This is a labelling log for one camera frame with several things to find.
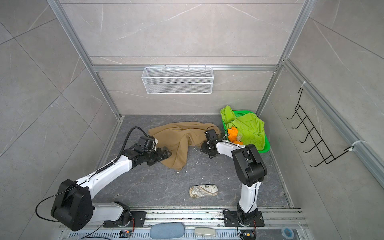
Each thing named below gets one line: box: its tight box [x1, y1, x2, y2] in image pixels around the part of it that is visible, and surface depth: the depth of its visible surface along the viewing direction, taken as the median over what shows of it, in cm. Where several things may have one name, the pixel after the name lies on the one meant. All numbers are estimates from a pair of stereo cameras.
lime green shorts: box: [220, 105, 266, 151], surface depth 100 cm
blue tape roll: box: [281, 226, 295, 240], surface depth 71 cm
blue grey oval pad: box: [150, 222, 186, 240], surface depth 70 cm
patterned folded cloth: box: [189, 184, 218, 199], surface depth 81 cm
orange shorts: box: [227, 126, 243, 145], surface depth 97 cm
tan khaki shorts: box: [148, 122, 222, 171], surface depth 97 cm
